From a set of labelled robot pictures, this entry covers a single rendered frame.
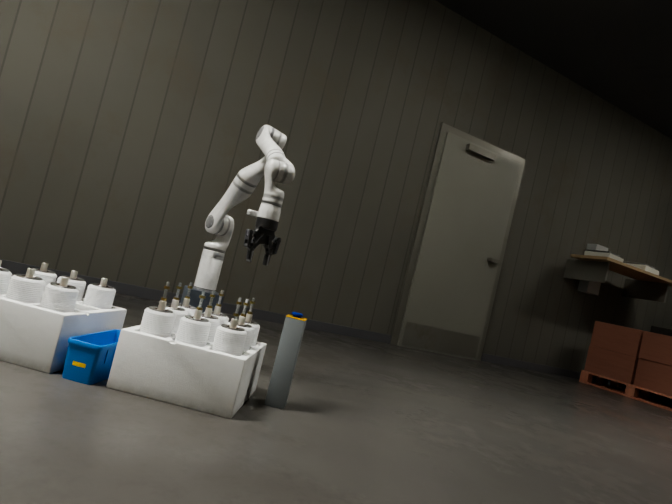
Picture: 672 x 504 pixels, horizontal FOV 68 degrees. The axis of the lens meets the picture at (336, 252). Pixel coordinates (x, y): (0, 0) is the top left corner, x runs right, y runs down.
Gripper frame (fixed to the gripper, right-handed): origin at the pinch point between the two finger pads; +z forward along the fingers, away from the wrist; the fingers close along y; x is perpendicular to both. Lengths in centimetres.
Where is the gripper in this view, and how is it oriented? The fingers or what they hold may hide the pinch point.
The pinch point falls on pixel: (257, 259)
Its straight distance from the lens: 173.5
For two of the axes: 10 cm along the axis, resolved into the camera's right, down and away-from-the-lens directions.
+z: -2.4, 9.7, -0.5
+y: 6.8, 2.0, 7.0
